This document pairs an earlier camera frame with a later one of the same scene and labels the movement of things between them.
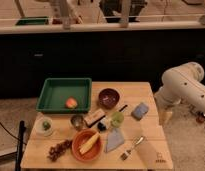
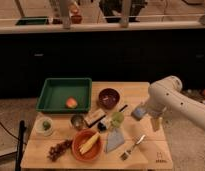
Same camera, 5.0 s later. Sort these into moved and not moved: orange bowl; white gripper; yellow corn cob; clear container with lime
Moved: white gripper
Not moved: clear container with lime; orange bowl; yellow corn cob
